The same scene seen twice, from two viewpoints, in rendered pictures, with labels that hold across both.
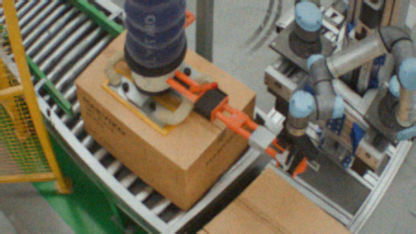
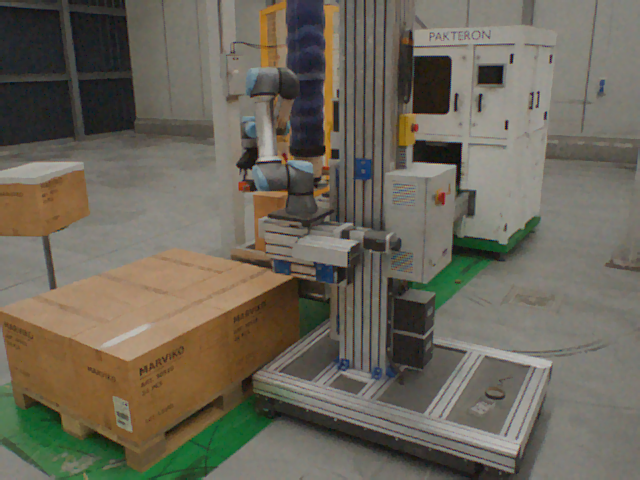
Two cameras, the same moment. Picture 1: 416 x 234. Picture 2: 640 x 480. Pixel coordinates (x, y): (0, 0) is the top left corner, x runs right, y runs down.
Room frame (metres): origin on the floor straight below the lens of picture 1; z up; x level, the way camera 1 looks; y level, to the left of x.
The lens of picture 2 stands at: (1.01, -3.33, 1.67)
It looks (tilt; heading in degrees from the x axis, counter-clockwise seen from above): 17 degrees down; 82
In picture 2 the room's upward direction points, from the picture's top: 1 degrees counter-clockwise
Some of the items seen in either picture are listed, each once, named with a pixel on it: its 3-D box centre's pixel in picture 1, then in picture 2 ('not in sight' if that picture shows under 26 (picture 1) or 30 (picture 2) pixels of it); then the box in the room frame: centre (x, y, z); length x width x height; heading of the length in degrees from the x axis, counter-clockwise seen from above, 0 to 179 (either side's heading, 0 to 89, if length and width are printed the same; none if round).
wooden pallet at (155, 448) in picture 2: not in sight; (165, 369); (0.55, -0.37, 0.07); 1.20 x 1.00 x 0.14; 48
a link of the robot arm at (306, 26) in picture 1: (307, 19); not in sight; (1.60, -0.38, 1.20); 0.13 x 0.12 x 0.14; 172
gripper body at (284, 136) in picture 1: (292, 135); (251, 157); (1.09, -0.27, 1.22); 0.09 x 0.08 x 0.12; 52
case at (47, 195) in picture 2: not in sight; (38, 197); (-0.40, 0.91, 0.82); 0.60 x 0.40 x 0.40; 73
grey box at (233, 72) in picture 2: not in sight; (233, 75); (1.02, 1.09, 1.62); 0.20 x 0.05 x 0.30; 48
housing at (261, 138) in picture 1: (262, 139); not in sight; (1.15, -0.18, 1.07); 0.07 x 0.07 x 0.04; 52
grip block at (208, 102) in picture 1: (211, 102); not in sight; (1.28, -0.01, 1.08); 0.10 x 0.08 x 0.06; 142
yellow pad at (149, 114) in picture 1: (138, 98); not in sight; (1.36, 0.25, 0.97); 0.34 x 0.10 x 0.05; 52
